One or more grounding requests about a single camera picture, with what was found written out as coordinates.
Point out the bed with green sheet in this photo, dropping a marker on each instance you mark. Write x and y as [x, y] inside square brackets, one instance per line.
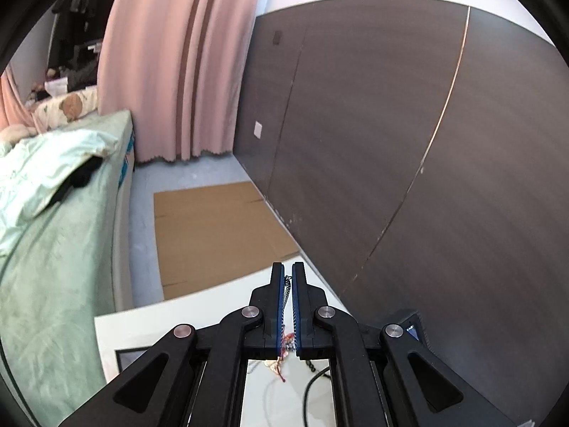
[58, 298]

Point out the wide pink curtain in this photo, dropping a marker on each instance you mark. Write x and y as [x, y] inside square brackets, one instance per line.
[178, 75]

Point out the bear print pillow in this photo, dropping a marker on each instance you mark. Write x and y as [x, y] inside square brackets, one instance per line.
[66, 106]

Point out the flat brown cardboard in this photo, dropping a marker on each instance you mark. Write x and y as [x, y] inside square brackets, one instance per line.
[213, 240]

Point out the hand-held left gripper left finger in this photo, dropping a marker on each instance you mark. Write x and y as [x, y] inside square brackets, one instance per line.
[275, 311]

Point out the pale green duvet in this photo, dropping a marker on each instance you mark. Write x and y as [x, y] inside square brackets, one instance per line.
[35, 164]

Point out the dark hanging clothes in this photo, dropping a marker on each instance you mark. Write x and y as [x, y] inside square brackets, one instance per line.
[80, 31]

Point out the black gift box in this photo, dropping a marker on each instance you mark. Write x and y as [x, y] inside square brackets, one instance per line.
[129, 358]

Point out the dark cloth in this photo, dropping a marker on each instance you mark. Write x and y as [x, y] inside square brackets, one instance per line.
[82, 178]

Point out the white wall socket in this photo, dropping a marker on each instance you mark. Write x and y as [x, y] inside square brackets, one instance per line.
[258, 129]

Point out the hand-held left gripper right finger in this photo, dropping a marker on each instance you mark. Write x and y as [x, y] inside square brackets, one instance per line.
[302, 311]

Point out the narrow pink curtain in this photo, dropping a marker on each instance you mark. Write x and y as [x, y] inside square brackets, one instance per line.
[13, 106]

